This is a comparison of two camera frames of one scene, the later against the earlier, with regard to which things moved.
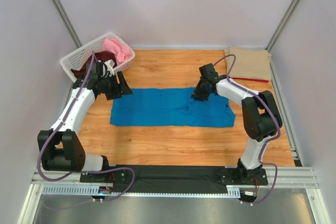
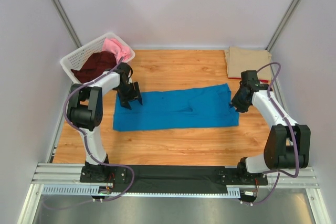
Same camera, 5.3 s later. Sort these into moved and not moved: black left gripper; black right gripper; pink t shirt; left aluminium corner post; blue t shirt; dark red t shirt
Moved: black left gripper; black right gripper
Not moved: dark red t shirt; blue t shirt; left aluminium corner post; pink t shirt
